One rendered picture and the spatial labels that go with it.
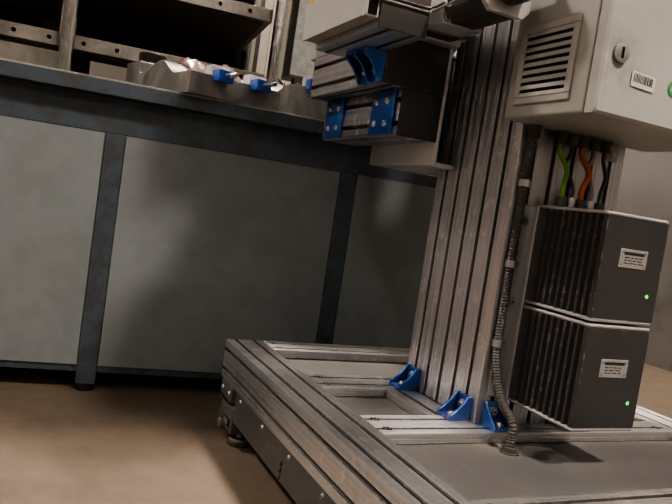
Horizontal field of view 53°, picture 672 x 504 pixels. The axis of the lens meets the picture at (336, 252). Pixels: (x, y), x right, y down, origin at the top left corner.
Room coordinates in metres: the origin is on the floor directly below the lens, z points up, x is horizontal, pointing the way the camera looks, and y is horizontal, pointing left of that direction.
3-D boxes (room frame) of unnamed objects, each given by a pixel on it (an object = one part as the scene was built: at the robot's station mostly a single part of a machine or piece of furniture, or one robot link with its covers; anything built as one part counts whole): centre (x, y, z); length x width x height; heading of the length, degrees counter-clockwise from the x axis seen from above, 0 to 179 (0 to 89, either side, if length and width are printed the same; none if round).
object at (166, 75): (1.98, 0.46, 0.86); 0.50 x 0.26 x 0.11; 36
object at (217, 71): (1.73, 0.34, 0.86); 0.13 x 0.05 x 0.05; 36
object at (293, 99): (2.18, 0.15, 0.87); 0.50 x 0.26 x 0.14; 19
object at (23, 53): (1.89, 0.91, 0.84); 0.20 x 0.15 x 0.07; 19
